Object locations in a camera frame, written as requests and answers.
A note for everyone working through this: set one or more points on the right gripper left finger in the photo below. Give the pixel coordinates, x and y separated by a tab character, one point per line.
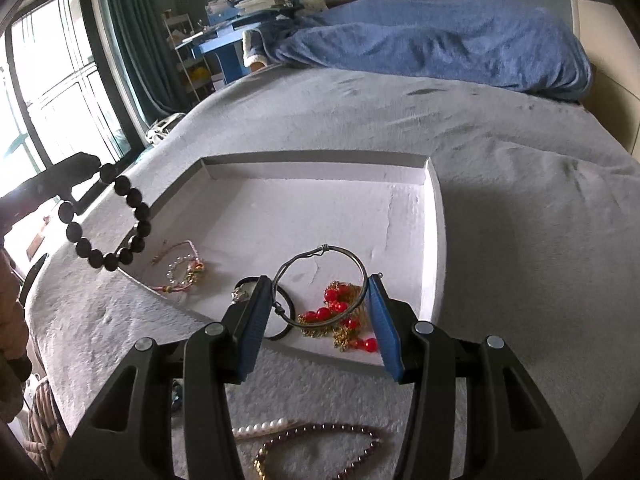
126	432

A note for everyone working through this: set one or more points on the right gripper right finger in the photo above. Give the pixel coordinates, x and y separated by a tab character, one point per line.
511	431

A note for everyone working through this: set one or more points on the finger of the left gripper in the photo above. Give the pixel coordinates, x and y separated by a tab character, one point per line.
93	187
59	179

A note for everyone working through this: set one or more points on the pearl bar hair clip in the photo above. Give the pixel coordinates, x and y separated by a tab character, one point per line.
262	429

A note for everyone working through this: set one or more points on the person's left hand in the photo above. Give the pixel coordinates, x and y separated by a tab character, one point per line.
14	330

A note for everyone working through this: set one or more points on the teal curtain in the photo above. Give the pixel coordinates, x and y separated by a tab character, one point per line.
151	74

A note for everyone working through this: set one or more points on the blue desk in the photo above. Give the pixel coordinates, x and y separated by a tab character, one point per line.
224	34

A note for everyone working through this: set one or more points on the shallow grey cardboard tray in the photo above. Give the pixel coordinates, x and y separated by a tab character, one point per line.
302	219

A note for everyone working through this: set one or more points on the grey bed cover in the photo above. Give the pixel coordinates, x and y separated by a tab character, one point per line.
489	211

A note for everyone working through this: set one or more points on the white stuffed toy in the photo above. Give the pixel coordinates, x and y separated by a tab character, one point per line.
313	6

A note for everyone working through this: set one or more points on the blue duvet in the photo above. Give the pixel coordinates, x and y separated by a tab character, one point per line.
506	44

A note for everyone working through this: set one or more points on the beige wardrobe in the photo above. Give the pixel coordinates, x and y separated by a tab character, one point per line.
614	56

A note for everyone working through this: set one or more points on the window with dark frame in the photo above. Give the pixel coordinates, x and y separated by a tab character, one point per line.
58	94

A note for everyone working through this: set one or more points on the white wire shelf rack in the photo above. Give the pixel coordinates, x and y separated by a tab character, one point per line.
193	69

